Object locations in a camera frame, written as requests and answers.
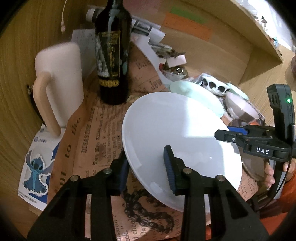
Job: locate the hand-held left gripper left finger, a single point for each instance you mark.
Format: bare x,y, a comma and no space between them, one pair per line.
124,172

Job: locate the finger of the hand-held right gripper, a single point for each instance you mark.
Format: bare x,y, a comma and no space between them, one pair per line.
225,136
237,130

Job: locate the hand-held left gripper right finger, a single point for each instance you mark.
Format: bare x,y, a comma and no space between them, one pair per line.
169,166

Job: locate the clear glass dish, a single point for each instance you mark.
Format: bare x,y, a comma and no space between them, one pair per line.
252,164

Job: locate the white plate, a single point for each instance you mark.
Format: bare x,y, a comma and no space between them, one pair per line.
175,129

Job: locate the pale green bowl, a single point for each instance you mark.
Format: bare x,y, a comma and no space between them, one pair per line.
239,90

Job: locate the pale green plate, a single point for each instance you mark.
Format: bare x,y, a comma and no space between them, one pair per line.
196,92

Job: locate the person's right forearm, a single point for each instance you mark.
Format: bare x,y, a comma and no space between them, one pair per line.
289,192

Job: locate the person's right hand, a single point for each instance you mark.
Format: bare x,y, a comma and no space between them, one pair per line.
269,176

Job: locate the newspaper print mat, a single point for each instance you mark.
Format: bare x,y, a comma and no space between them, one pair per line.
99,139

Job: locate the white egg-holder tray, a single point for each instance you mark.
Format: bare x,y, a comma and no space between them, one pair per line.
214,84

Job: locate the glass bowl of trinkets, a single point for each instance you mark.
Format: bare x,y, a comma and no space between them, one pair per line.
177,70

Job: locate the blue cartoon sticker card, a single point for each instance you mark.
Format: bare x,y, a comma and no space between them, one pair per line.
34,166

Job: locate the wooden shelf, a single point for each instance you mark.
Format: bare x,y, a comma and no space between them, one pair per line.
231,23

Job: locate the beige mug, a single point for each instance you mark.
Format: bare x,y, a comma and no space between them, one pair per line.
62,81

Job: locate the dark wine bottle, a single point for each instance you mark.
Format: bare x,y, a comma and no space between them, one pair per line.
113,58

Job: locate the orange sticky note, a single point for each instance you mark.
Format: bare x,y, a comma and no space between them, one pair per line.
185,25

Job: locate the green sticky note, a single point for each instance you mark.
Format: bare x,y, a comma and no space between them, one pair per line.
189,12

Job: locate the white receipt paper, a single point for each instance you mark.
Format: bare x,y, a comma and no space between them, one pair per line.
83,41

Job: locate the stack of printed papers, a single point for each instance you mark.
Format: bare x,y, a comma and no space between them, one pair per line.
143,25

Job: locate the pink sticky note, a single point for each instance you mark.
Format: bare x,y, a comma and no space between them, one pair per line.
152,7

